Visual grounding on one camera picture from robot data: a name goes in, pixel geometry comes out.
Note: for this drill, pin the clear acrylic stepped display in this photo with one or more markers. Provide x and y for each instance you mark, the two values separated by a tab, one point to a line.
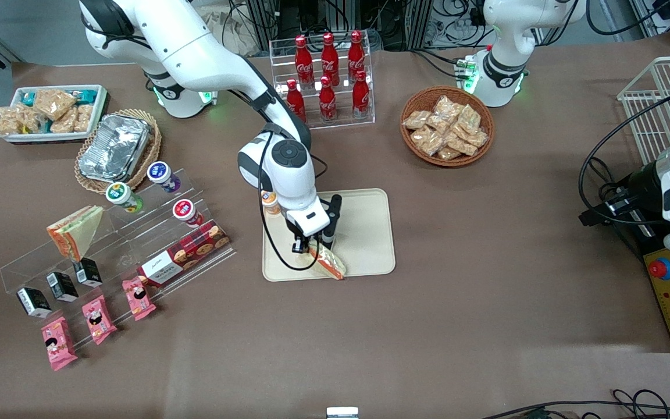
137	233

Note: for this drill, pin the white rectangular snack tray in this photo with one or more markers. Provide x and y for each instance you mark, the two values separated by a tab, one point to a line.
101	110

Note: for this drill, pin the beige plastic serving tray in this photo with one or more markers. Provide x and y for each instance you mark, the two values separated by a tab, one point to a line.
364	233

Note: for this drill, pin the small white device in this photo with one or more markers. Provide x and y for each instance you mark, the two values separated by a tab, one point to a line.
342	412

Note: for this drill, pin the purple lidded yogurt cup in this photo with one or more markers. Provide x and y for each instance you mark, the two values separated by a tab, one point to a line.
160	173

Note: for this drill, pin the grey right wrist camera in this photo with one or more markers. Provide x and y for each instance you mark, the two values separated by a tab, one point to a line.
332	218

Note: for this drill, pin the clear-wrapped crispy snack packet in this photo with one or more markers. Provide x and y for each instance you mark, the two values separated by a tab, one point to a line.
432	145
476	138
446	106
462	145
422	137
64	123
438	123
83	117
416	119
8	121
470	119
54	102
449	153
31	119

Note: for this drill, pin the round brown wicker basket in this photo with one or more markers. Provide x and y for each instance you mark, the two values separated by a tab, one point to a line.
489	116

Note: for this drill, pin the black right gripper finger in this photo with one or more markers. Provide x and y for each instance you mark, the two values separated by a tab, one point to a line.
314	245
299	247

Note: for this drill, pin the red cola bottle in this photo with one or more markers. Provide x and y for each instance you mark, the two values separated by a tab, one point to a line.
303	64
295	96
361	99
356	58
330	61
327	103

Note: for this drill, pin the orange lidded cup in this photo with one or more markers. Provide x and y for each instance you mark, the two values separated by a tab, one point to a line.
269	201

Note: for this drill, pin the pink snack packet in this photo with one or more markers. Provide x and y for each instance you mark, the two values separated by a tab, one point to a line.
139	298
99	319
59	344

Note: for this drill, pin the small black carton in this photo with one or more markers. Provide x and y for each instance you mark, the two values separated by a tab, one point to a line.
63	287
34	302
88	272

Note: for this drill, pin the clear acrylic bottle rack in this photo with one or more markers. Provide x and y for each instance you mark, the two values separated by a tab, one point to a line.
341	125

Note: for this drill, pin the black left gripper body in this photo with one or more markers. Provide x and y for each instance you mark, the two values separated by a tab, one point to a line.
641	185

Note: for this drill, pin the red lidded yogurt cup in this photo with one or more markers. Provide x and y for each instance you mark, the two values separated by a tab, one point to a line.
185	209

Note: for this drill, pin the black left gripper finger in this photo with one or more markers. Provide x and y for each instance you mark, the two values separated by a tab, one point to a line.
619	205
594	218

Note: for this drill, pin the red cookie box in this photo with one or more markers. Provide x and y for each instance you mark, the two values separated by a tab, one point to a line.
184	253

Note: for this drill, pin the triangle sandwich orange label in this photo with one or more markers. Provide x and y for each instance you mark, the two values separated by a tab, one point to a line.
82	230
332	265

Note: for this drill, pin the teal snack packet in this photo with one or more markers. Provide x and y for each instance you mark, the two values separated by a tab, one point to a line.
27	98
86	93

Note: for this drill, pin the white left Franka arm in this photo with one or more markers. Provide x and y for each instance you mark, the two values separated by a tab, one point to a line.
503	35

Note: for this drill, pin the beige crumpled cloth bag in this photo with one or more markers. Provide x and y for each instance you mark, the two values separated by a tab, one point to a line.
236	35

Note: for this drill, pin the light woven wicker basket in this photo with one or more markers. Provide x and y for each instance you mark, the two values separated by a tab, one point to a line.
154	145

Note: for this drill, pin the silver foil container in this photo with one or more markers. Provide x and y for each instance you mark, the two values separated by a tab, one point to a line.
114	148

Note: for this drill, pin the aluminium frame equipment rack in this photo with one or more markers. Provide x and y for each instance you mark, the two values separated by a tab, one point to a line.
405	23

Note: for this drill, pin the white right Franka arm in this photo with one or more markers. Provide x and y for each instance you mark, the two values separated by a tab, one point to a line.
195	52

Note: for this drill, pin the green lidded yogurt cup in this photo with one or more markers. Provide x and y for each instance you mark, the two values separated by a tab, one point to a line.
118	193

